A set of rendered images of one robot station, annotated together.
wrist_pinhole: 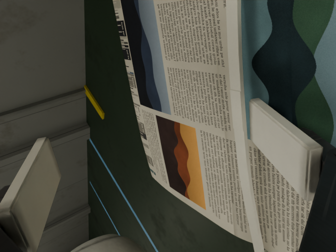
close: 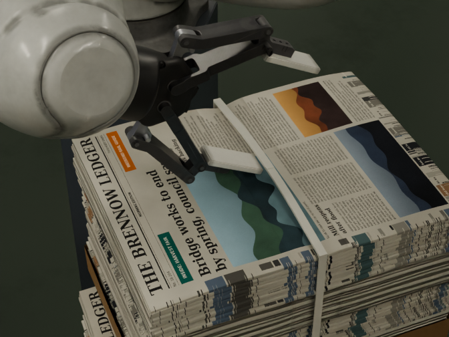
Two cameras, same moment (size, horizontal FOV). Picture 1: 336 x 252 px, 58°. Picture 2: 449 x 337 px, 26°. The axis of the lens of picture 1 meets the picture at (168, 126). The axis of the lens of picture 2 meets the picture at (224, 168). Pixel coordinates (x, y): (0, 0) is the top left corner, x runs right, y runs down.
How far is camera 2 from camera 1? 0.91 m
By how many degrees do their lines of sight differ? 36
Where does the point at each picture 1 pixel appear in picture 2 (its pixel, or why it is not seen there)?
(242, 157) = (251, 143)
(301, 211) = (210, 142)
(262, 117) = (246, 164)
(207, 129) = (293, 142)
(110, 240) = not seen: outside the picture
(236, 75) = (272, 174)
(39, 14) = not seen: outside the picture
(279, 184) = (229, 146)
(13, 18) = not seen: outside the picture
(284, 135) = (226, 161)
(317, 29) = (244, 208)
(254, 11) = (282, 205)
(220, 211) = (259, 103)
